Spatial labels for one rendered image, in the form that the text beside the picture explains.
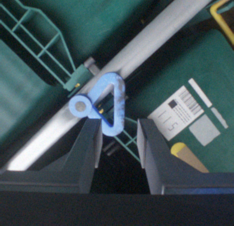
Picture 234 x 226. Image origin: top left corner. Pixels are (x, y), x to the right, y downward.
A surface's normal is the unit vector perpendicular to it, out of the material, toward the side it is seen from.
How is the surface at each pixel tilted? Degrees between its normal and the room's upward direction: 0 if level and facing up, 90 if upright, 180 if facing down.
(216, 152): 94
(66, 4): 95
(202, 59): 96
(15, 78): 94
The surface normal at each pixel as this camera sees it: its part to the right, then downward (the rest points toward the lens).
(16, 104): 0.00, 0.29
